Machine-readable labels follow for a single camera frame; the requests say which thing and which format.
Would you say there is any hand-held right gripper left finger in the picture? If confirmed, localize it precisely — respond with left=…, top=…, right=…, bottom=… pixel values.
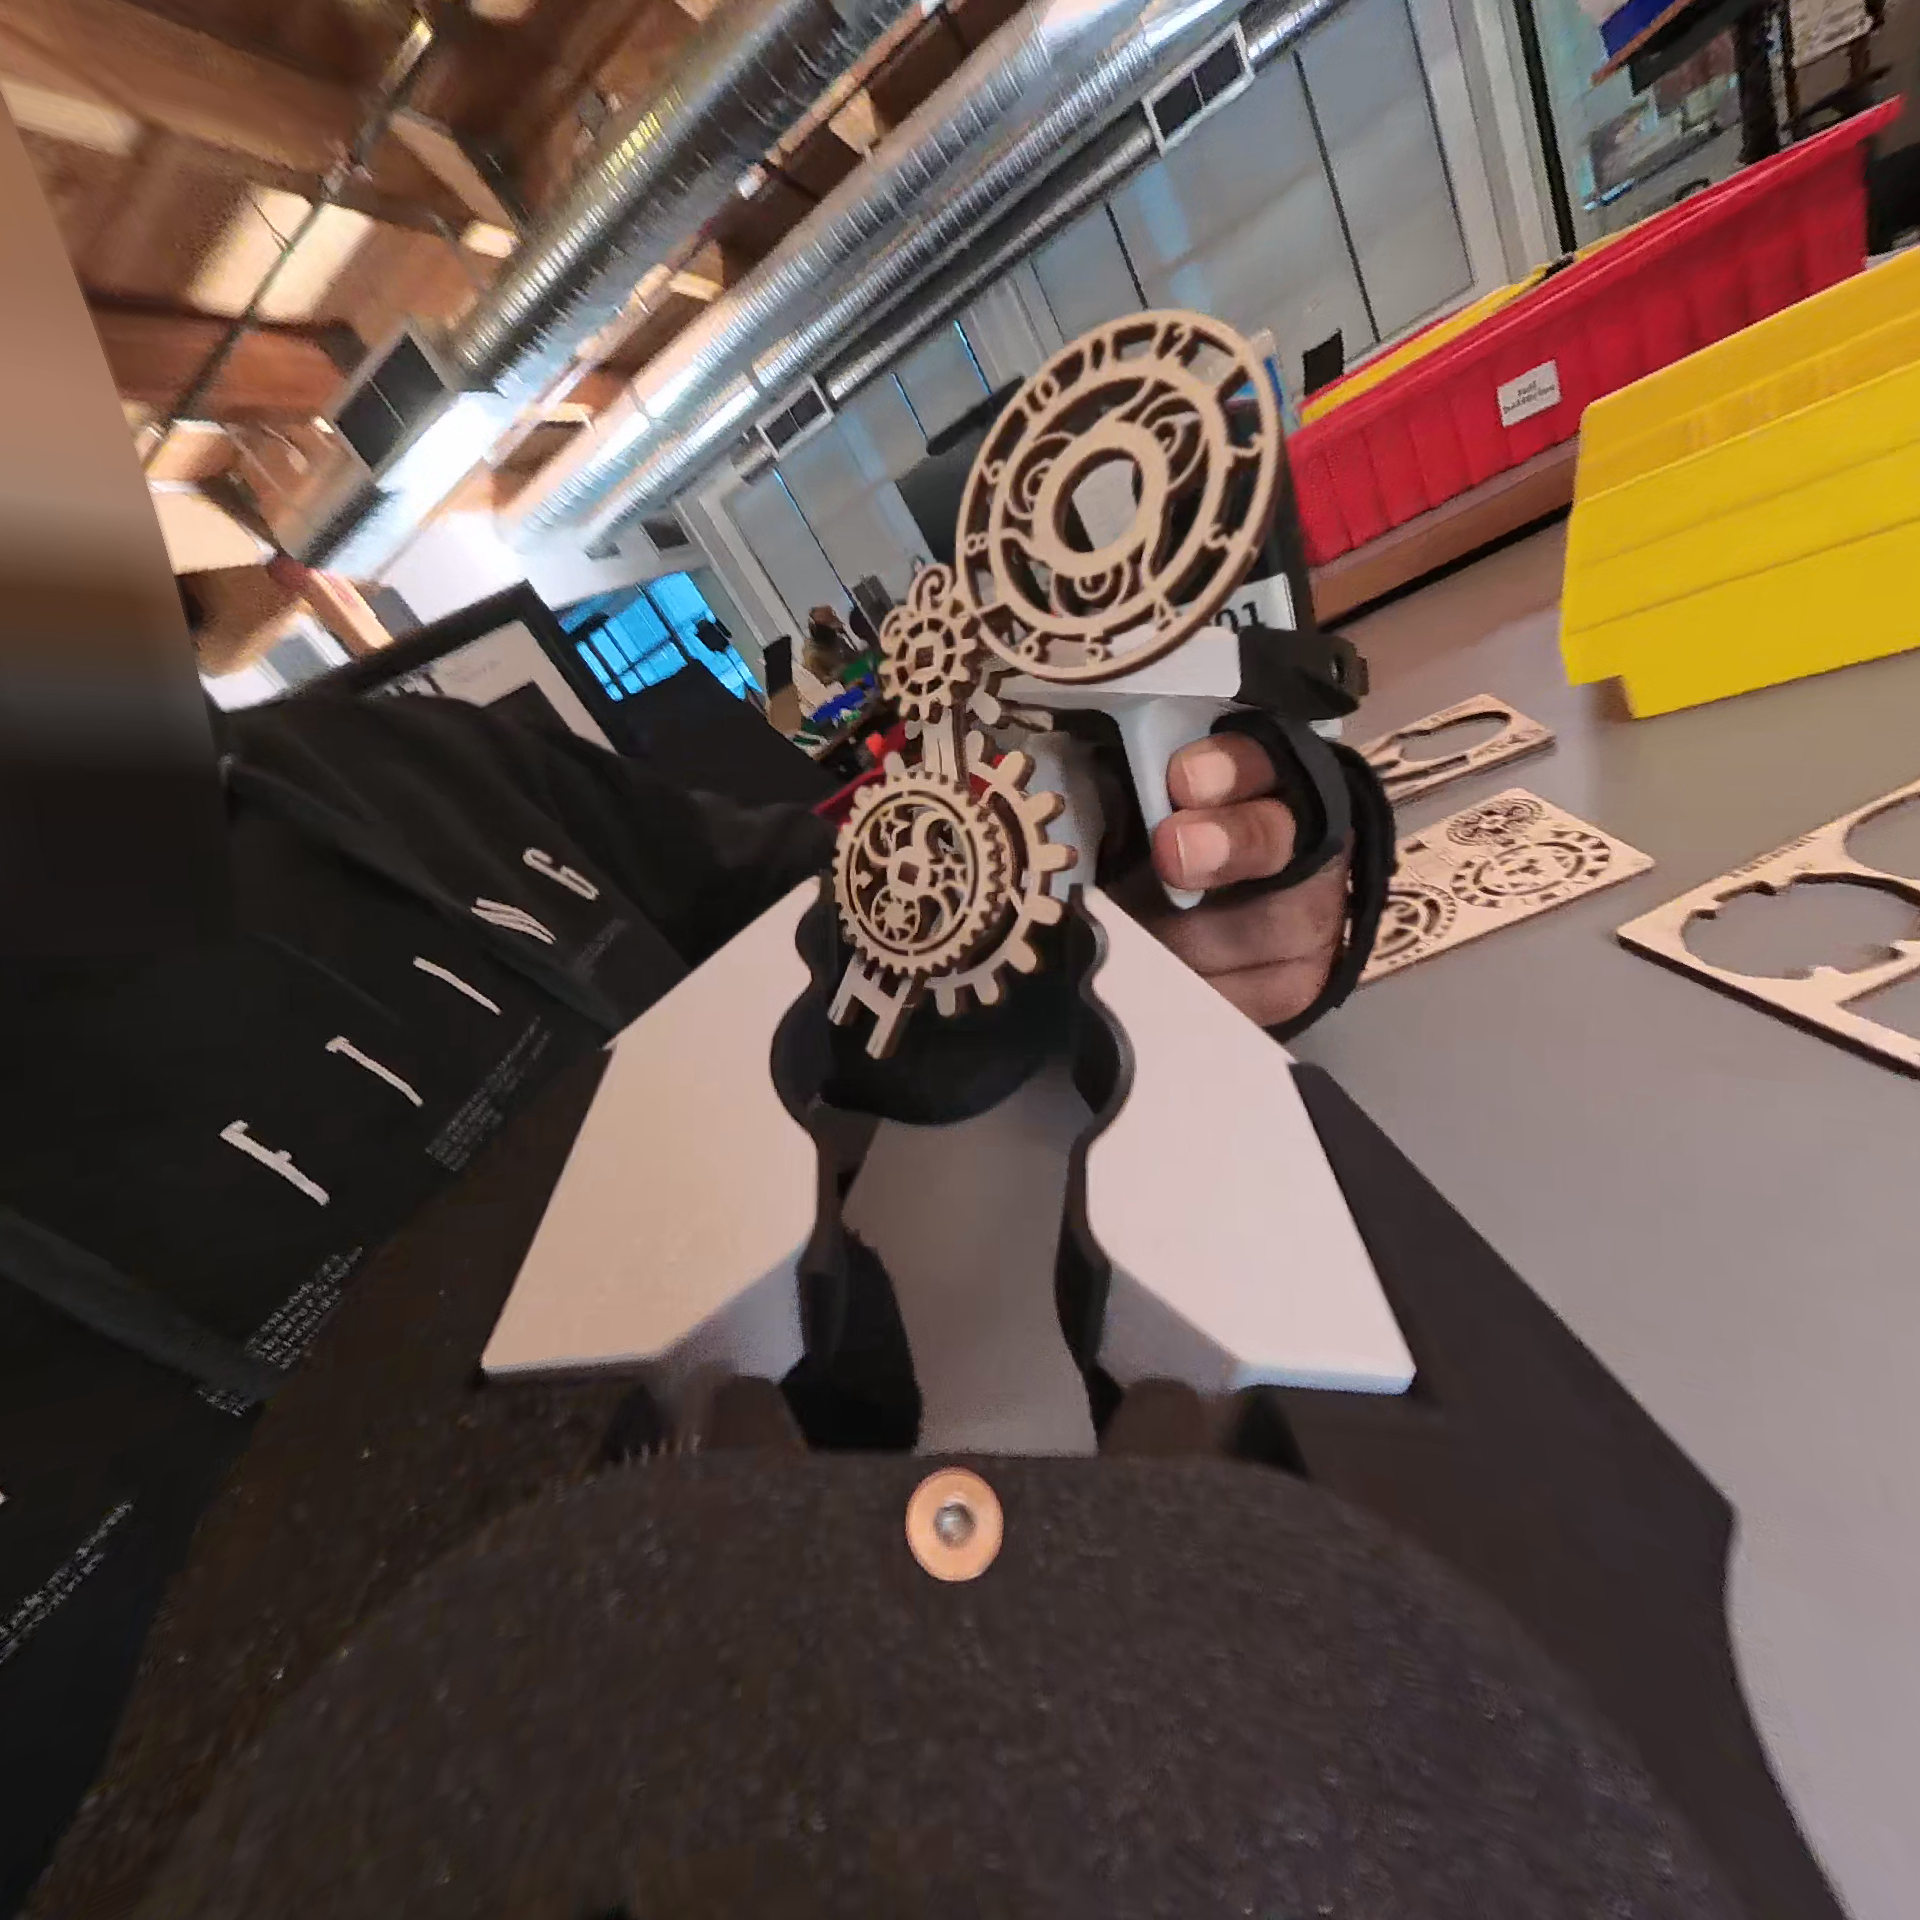
left=481, top=881, right=882, bottom=1419

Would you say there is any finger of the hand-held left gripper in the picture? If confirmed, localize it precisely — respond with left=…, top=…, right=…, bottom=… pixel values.
left=1047, top=739, right=1122, bottom=881
left=993, top=631, right=1251, bottom=721

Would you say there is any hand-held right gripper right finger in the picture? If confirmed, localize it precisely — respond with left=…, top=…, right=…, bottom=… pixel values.
left=1056, top=885, right=1419, bottom=1419

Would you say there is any wooden puzzle sheet with cutouts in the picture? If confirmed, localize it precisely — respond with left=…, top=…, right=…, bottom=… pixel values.
left=1351, top=694, right=1558, bottom=812

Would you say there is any wooden gear and dial assembly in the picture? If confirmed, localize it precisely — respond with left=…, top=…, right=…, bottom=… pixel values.
left=826, top=307, right=1287, bottom=1057

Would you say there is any wooden puzzle sheet with gears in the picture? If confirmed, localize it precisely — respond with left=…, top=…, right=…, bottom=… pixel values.
left=1359, top=790, right=1658, bottom=985

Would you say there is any wooden puzzle frame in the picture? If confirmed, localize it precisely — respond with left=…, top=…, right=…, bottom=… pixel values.
left=1617, top=779, right=1920, bottom=1073

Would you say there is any person's left hand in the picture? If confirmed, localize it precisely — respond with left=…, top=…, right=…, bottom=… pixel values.
left=1149, top=728, right=1353, bottom=1033

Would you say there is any red plastic bin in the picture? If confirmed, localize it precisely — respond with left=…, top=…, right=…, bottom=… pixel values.
left=1289, top=104, right=1901, bottom=565

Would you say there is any small yellow plastic bin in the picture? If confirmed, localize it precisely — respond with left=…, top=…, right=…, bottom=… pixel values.
left=1304, top=263, right=1562, bottom=424

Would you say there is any person's black hoodie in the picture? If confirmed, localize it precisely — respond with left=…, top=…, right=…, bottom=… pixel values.
left=0, top=696, right=842, bottom=1801

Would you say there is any slotted yellow plastic bin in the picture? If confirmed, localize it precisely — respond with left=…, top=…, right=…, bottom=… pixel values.
left=1560, top=269, right=1920, bottom=721

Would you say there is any silver air duct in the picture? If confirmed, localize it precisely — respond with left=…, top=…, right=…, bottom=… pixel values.
left=450, top=0, right=903, bottom=377
left=510, top=0, right=1321, bottom=541

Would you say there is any white board with black frame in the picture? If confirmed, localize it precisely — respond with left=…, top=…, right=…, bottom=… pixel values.
left=352, top=585, right=625, bottom=752

